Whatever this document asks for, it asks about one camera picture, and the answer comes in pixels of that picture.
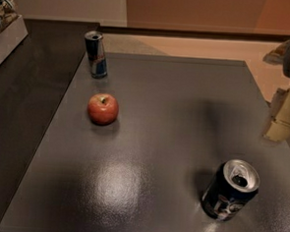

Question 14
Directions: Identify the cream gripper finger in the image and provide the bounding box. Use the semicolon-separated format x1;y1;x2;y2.
263;88;290;142

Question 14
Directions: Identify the dark blue pepsi can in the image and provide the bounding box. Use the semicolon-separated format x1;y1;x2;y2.
201;159;261;221

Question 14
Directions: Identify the red apple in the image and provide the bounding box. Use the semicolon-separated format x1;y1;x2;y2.
87;93;119;126

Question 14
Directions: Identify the blue silver red bull can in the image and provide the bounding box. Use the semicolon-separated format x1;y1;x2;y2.
85;31;107;79

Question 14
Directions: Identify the white snack display box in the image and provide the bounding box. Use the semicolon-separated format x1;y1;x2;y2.
0;0;28;64

